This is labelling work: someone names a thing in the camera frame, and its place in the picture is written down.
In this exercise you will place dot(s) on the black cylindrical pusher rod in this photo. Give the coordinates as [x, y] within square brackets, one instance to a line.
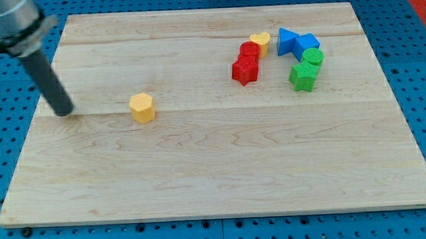
[40, 71]

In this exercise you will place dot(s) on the yellow hexagon block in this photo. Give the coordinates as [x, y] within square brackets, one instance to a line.
[142, 108]

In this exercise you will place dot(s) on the red star block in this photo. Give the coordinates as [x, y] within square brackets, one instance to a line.
[245, 70]

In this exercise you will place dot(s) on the green star block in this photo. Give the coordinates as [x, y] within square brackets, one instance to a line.
[303, 76]

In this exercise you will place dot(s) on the wooden board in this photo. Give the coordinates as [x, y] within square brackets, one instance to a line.
[216, 149]

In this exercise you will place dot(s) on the red cylinder block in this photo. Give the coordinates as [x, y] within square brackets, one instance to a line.
[250, 49]

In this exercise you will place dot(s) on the yellow heart block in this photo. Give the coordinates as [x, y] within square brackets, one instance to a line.
[262, 40]

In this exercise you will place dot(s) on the blue triangle block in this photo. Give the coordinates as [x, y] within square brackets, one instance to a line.
[285, 41]

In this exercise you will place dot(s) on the blue cube block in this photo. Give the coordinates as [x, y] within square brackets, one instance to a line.
[301, 43]

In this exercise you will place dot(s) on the green cylinder block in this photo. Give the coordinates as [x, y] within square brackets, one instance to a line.
[313, 56]

